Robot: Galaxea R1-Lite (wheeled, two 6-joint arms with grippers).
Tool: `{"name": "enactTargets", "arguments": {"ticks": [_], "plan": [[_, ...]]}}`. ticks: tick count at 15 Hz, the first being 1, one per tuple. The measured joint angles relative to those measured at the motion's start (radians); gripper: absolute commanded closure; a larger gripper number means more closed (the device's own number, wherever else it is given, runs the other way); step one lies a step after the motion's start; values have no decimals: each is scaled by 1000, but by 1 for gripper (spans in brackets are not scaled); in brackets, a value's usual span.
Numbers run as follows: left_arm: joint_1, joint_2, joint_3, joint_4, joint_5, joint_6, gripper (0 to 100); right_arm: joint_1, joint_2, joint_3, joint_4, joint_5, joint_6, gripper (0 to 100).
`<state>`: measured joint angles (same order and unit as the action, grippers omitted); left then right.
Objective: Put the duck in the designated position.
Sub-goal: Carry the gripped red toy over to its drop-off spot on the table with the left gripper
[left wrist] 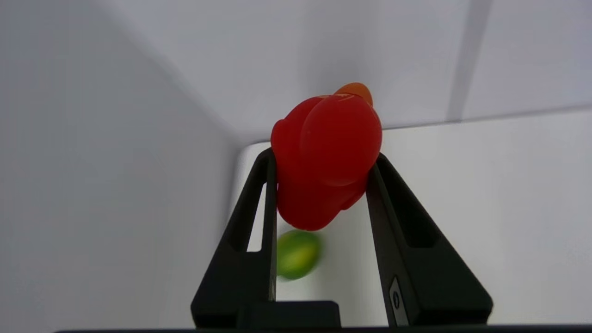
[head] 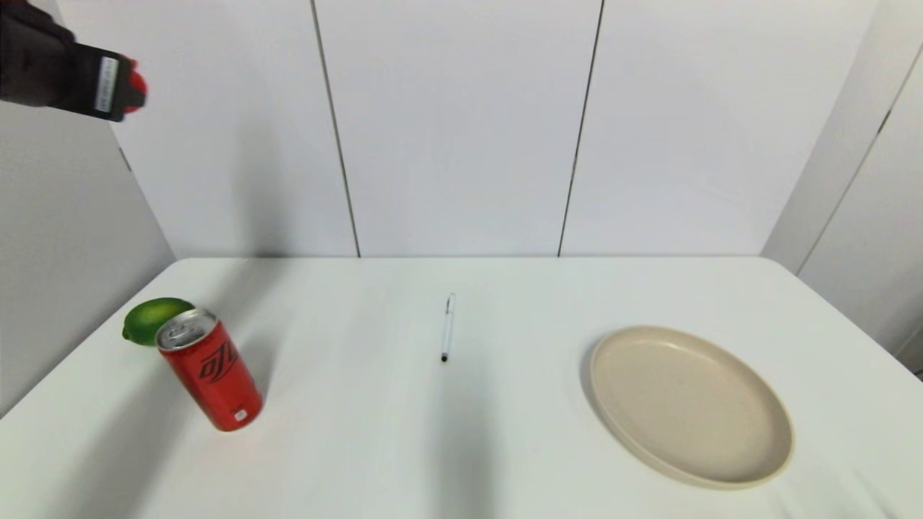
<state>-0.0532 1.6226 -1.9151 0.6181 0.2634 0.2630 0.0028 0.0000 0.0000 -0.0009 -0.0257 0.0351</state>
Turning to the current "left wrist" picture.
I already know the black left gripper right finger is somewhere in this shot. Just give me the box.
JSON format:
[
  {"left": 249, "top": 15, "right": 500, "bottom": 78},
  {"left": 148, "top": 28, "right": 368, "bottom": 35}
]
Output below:
[{"left": 366, "top": 153, "right": 493, "bottom": 327}]

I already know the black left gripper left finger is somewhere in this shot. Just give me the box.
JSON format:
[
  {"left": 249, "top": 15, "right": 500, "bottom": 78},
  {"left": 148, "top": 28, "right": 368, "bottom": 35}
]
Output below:
[{"left": 191, "top": 148, "right": 278, "bottom": 329}]

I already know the red rubber duck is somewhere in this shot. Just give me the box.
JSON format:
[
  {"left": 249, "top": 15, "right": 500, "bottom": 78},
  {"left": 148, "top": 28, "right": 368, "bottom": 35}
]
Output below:
[{"left": 271, "top": 82, "right": 383, "bottom": 231}]

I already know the green lime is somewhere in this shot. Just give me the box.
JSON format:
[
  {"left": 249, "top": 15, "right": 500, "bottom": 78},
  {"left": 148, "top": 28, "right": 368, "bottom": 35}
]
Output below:
[{"left": 277, "top": 230, "right": 322, "bottom": 281}]

